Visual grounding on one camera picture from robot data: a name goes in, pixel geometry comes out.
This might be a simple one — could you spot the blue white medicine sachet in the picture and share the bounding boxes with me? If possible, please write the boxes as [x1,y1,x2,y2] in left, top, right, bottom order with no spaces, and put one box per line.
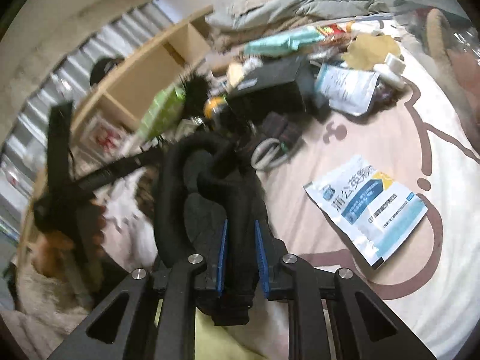
[304,155,427,269]

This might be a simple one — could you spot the black knit fabric garment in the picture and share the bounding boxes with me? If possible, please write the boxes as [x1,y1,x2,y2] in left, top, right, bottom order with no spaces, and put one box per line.
[153,132,267,326]

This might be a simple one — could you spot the black stand device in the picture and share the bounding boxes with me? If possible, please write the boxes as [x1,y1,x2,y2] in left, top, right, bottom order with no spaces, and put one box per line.
[33,101,163,293]

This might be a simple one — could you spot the dark striped wallet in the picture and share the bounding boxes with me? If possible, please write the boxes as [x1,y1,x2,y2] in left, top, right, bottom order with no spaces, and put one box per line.
[259,112,302,150]

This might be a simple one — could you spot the grey curtain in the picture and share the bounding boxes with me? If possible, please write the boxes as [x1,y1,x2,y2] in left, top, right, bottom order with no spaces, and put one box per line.
[1,0,172,242]

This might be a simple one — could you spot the green patterned pouch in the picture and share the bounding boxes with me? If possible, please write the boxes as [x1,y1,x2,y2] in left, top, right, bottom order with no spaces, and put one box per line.
[137,85,185,141]

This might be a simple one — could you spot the wooden low shelf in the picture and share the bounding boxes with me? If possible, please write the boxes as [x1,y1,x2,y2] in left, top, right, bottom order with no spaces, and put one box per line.
[14,5,215,271]

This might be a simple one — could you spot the white medicine pouch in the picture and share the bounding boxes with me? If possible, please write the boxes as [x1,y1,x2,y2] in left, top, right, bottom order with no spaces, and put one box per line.
[314,63,379,117]

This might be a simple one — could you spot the black fur pompom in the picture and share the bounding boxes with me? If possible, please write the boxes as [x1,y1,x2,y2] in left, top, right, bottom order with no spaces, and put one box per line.
[181,72,211,119]

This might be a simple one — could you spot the black cardboard box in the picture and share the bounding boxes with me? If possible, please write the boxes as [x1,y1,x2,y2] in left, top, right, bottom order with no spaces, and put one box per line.
[226,56,315,123]

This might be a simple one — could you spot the white plastic bottle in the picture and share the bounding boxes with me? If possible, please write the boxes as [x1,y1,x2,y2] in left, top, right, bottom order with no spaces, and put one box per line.
[373,53,406,91]

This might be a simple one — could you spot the yellow paper piece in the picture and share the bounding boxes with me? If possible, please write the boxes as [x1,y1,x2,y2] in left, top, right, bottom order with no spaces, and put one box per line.
[342,33,400,71]

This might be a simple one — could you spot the teal wet wipes pack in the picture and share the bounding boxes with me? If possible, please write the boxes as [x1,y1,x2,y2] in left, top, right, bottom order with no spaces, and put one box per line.
[243,25,326,57]

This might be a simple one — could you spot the red snack packet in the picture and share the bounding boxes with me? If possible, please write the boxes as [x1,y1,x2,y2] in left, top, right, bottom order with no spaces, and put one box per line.
[315,24,352,46]

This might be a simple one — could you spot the clear plastic storage bin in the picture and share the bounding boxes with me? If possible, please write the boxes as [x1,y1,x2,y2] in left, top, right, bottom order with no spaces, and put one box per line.
[392,0,479,136]

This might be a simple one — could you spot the beige fluffy tote bag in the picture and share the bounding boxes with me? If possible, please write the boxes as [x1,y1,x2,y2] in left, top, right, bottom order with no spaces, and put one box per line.
[425,8,452,64]

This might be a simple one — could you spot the grey quilted duvet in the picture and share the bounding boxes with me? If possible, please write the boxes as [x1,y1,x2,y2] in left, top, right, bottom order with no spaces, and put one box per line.
[205,0,389,32]

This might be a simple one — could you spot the white cord loop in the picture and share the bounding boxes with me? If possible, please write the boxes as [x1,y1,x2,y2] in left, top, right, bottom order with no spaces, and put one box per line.
[249,136,290,172]

